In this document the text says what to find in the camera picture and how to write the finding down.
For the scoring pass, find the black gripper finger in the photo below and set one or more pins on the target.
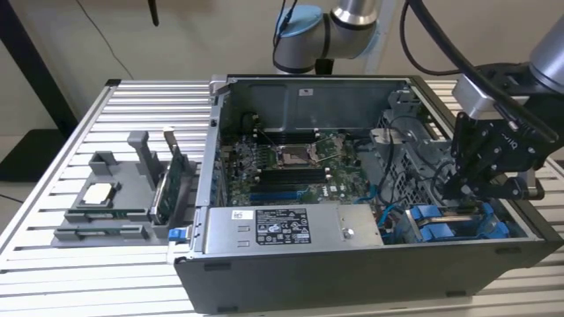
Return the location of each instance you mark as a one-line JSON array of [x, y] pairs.
[[478, 190], [455, 188]]

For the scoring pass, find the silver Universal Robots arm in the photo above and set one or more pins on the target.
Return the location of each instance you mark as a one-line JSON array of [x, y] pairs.
[[304, 49]]

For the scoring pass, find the metal disk bay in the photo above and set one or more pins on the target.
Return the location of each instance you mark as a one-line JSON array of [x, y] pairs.
[[414, 228]]

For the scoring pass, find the black RAM slot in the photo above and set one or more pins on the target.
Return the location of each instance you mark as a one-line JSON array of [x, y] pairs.
[[292, 177], [291, 189], [292, 172], [291, 183]]

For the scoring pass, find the blue expansion slot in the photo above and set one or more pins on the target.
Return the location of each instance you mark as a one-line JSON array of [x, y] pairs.
[[278, 197]]

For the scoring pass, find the perforated metal drive cage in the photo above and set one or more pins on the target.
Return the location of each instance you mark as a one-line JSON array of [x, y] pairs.
[[399, 178]]

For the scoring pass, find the green motherboard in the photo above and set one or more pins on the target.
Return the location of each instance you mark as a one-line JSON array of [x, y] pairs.
[[343, 185]]

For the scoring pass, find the CPU socket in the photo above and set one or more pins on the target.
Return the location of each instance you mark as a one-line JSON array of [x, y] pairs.
[[292, 156]]

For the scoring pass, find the black open PC case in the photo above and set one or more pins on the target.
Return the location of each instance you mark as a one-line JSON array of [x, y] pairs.
[[331, 280]]

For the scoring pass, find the thin metal locking lever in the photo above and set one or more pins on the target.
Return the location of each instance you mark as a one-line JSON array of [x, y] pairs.
[[268, 137]]

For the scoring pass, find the silver power supply unit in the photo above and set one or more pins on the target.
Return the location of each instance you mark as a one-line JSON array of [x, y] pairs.
[[220, 231]]

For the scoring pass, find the green graphics card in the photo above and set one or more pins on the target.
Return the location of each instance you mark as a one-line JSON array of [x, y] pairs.
[[172, 185]]

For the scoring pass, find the blue case latch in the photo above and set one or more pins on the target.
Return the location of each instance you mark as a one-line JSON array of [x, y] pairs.
[[176, 235]]

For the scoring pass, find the grey parts rack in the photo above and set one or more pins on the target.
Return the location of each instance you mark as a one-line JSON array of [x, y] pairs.
[[132, 195]]

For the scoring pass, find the green RAM stick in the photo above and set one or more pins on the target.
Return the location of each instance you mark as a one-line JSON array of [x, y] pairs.
[[115, 213]]

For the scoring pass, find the silver CPU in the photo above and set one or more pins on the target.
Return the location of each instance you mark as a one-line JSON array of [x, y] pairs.
[[100, 193]]

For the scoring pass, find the black hanging object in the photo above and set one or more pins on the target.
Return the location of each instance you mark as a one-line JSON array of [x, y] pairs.
[[154, 13]]

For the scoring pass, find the black desk leg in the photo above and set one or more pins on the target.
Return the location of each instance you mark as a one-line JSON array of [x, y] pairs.
[[31, 66]]

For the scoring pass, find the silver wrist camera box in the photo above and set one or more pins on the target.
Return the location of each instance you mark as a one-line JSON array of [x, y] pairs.
[[478, 95]]

